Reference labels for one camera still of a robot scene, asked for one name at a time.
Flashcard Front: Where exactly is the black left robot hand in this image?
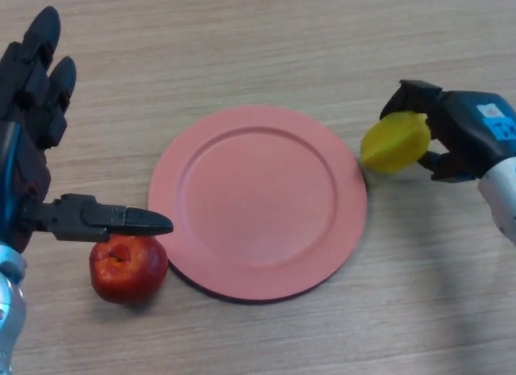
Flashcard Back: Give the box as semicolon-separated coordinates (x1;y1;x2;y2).
0;6;175;253

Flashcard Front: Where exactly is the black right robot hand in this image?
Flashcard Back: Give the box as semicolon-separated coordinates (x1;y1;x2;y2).
379;79;516;183

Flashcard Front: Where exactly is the yellow starfruit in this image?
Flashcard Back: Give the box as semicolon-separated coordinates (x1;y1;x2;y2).
360;110;431;174

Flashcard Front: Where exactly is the pink round plate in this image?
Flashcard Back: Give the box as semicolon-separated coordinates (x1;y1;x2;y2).
147;104;368;303

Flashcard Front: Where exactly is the red apple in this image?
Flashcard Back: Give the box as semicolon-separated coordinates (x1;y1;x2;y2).
88;234;169;306

